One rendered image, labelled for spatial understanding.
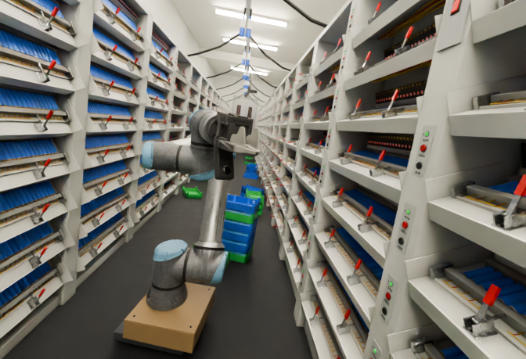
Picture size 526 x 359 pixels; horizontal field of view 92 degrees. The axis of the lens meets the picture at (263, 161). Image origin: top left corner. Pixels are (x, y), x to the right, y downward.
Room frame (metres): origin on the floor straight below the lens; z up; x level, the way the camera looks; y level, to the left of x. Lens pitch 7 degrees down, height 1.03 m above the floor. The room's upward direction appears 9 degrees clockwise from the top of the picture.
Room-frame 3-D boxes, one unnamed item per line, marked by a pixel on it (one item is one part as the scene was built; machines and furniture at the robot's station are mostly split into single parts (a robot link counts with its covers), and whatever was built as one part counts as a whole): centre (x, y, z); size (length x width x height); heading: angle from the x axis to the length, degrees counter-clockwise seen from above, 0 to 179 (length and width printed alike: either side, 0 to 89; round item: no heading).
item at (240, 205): (1.94, 0.14, 0.44); 0.30 x 0.20 x 0.08; 81
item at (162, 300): (1.14, 0.36, 0.20); 0.19 x 0.19 x 0.10
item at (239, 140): (0.55, 0.05, 1.00); 0.09 x 0.03 x 0.06; 33
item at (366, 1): (1.32, -0.42, 0.88); 0.20 x 0.09 x 1.77; 95
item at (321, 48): (2.02, -0.36, 0.88); 0.20 x 0.09 x 1.77; 95
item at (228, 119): (0.65, 0.10, 1.01); 0.12 x 0.08 x 0.09; 33
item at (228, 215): (1.94, 0.14, 0.36); 0.30 x 0.20 x 0.08; 81
